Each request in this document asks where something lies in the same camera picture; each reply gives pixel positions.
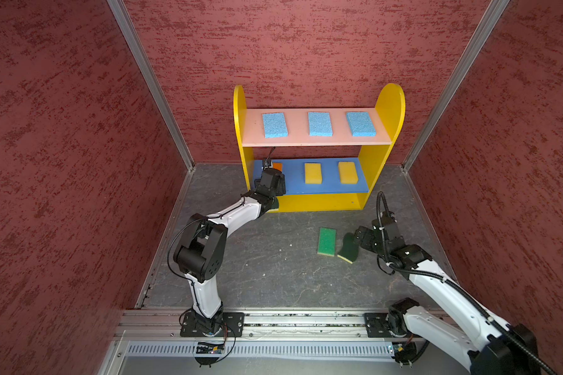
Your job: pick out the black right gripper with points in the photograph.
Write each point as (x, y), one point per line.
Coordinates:
(367, 235)

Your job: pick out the blue sponge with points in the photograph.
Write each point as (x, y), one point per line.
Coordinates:
(275, 125)
(320, 124)
(361, 124)

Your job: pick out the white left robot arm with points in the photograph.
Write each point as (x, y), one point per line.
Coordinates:
(198, 250)

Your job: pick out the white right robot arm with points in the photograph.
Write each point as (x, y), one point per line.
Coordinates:
(480, 340)

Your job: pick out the yellow wooden shelf unit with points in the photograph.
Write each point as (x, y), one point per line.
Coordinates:
(387, 115)

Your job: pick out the dark green curved sponge upper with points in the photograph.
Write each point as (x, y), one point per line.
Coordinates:
(350, 250)

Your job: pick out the green yellow scrub sponge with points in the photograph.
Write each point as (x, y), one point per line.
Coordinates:
(326, 245)

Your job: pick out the aluminium corner frame post right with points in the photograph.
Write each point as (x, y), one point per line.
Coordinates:
(485, 27)

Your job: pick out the aluminium corner frame post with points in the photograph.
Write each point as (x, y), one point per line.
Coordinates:
(485, 27)
(124, 21)

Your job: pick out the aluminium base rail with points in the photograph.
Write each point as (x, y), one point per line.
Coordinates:
(303, 334)

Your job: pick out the aluminium corner frame post left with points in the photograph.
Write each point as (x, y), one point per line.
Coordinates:
(124, 21)

